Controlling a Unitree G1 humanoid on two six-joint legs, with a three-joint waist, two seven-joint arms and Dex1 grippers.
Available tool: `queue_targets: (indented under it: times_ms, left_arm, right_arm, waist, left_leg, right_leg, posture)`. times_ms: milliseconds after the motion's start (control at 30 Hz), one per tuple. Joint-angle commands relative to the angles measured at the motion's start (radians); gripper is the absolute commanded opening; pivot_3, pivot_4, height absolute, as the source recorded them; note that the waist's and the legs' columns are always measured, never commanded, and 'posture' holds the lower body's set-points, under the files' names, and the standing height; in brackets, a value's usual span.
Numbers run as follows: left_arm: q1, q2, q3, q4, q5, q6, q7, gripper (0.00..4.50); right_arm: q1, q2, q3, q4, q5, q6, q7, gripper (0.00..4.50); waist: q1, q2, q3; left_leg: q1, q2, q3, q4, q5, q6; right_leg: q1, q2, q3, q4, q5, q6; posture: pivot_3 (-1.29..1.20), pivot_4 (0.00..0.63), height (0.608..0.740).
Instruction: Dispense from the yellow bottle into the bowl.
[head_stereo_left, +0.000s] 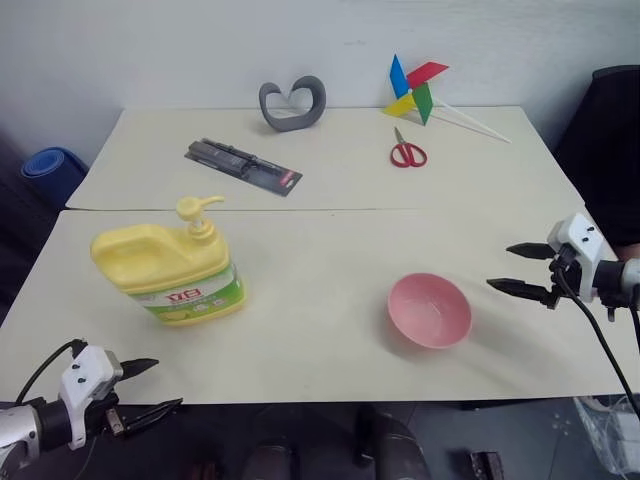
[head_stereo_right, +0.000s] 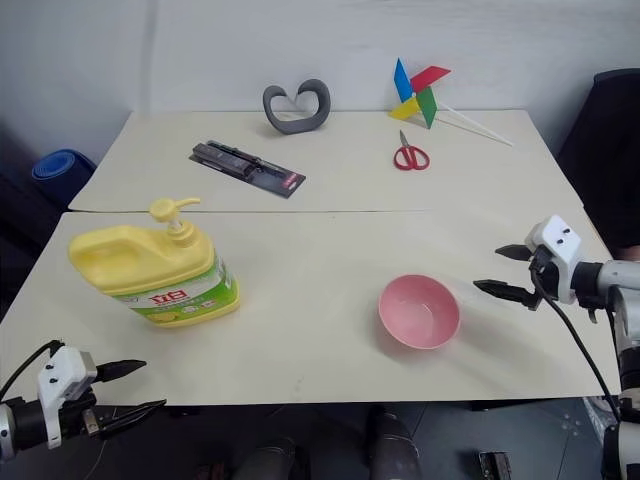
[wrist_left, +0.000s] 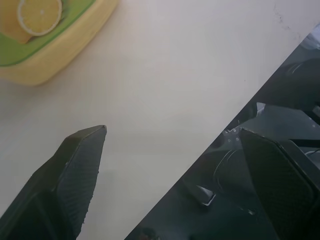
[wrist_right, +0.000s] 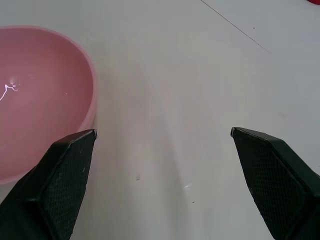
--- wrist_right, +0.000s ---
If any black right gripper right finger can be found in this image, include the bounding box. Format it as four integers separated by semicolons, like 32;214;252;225
230;126;320;240

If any pink plastic bowl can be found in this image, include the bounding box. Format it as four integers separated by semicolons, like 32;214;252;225
0;24;97;186

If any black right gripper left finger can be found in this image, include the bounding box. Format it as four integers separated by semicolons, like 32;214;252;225
0;128;98;240

